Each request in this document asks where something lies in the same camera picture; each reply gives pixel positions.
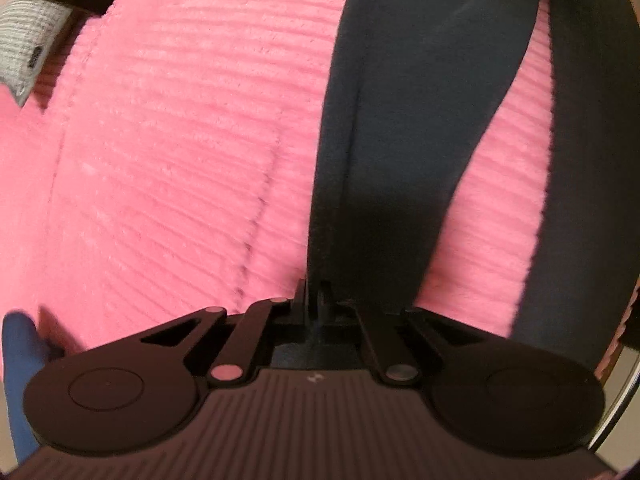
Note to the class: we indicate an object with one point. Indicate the dark grey pants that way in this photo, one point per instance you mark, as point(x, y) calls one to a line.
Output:
point(400, 110)

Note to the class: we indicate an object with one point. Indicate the pink ribbed bed blanket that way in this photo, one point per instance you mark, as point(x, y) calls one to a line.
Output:
point(175, 160)

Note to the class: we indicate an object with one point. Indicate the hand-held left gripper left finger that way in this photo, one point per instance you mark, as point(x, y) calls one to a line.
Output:
point(299, 305)

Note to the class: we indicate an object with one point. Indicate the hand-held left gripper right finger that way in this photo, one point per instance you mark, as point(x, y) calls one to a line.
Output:
point(327, 305)

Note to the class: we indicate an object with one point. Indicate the grey knitted cloth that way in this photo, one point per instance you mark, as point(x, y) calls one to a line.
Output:
point(25, 35)

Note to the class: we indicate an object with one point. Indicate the blue fleece garment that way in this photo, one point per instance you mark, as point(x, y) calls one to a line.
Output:
point(22, 360)

